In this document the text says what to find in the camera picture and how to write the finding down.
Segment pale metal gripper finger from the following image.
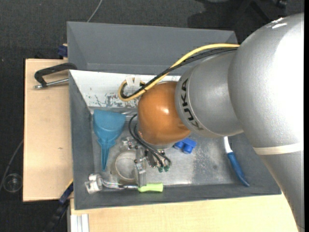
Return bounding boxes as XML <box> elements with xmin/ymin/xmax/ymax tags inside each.
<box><xmin>122</xmin><ymin>138</ymin><xmax>136</xmax><ymax>152</ymax></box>
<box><xmin>136</xmin><ymin>163</ymin><xmax>148</xmax><ymax>188</ymax></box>

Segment blue plastic funnel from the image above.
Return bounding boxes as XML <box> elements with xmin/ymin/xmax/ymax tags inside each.
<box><xmin>93</xmin><ymin>109</ymin><xmax>126</xmax><ymax>171</ymax></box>

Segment blue toy block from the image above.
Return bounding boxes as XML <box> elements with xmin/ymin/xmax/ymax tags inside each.
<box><xmin>173</xmin><ymin>137</ymin><xmax>197</xmax><ymax>154</ymax></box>

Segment white plastic fitting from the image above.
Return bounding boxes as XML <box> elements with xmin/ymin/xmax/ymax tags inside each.
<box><xmin>84</xmin><ymin>173</ymin><xmax>125</xmax><ymax>194</ymax></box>

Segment pale wood board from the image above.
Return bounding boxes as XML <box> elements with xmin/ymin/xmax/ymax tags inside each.
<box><xmin>23</xmin><ymin>58</ymin><xmax>74</xmax><ymax>202</ymax></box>

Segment grey metal bin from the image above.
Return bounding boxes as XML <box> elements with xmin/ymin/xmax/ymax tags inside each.
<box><xmin>66</xmin><ymin>21</ymin><xmax>282</xmax><ymax>210</ymax></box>

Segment green handled screwdriver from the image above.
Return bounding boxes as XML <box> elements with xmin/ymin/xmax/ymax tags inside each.
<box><xmin>122</xmin><ymin>182</ymin><xmax>164</xmax><ymax>194</ymax></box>

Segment clear tape ring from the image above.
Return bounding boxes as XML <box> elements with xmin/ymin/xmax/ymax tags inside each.
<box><xmin>111</xmin><ymin>150</ymin><xmax>140</xmax><ymax>182</ymax></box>

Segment blue and white handle tool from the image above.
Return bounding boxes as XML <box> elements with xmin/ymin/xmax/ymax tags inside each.
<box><xmin>223</xmin><ymin>136</ymin><xmax>251</xmax><ymax>187</ymax></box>

